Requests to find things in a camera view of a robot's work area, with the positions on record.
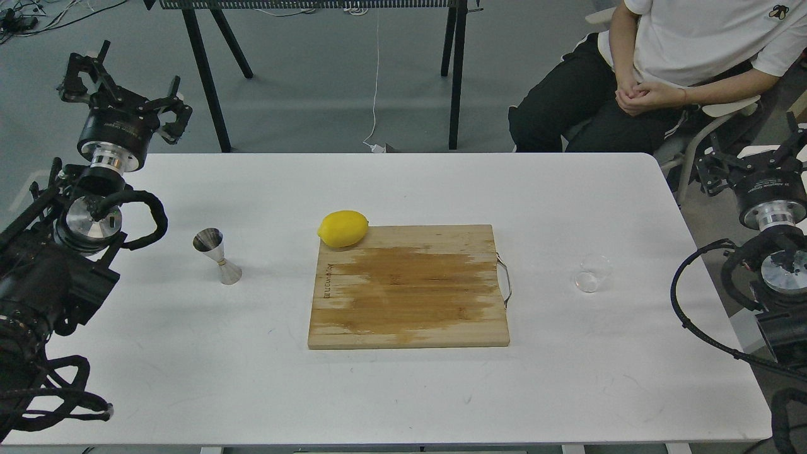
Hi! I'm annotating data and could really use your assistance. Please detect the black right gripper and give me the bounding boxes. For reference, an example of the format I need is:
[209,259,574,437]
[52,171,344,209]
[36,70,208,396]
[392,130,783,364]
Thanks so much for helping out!
[695,111,806,230]

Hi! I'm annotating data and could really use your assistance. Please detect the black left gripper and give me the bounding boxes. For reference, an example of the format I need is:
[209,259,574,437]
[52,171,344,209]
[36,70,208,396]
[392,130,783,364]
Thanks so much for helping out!
[57,40,193,173]

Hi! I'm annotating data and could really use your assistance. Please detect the steel jigger measuring cup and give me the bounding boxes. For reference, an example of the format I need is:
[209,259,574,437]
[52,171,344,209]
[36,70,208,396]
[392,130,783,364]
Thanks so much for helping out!
[192,228,242,285]

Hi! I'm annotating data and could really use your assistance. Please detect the clear glass cup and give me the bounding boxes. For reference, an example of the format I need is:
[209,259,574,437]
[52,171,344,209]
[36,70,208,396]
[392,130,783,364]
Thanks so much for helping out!
[573,253,613,294]

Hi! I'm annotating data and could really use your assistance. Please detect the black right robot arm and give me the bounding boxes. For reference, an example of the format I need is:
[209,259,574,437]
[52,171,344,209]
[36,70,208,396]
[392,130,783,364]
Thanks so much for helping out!
[670,112,806,381]

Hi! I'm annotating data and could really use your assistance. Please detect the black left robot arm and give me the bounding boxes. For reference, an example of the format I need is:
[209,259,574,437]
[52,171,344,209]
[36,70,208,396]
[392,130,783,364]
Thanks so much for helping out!
[1,41,192,437]

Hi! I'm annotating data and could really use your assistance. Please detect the grey office chair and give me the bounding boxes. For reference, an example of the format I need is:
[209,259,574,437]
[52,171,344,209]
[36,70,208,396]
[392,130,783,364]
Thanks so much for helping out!
[561,8,807,206]

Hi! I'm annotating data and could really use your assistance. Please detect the seated person white shirt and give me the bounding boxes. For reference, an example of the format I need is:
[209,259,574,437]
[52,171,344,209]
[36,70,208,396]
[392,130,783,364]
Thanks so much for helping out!
[508,0,807,154]

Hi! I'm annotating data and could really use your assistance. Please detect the yellow lemon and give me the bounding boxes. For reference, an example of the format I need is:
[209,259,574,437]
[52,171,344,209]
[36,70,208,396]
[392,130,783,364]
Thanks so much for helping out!
[317,210,369,249]

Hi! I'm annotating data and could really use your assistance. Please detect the wooden cutting board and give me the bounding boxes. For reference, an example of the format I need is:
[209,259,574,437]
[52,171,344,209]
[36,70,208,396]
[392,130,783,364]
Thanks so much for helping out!
[306,224,510,350]

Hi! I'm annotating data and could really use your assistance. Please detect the black metal frame table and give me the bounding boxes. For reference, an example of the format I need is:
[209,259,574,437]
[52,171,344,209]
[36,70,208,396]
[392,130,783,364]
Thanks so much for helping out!
[142,0,485,153]

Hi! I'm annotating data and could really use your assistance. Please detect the black floor cables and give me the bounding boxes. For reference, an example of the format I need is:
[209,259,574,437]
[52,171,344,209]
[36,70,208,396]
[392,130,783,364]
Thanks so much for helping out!
[0,0,130,45]

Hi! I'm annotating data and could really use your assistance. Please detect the white power cable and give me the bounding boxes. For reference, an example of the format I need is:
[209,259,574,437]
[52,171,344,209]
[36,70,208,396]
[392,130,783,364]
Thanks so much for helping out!
[363,9,388,154]

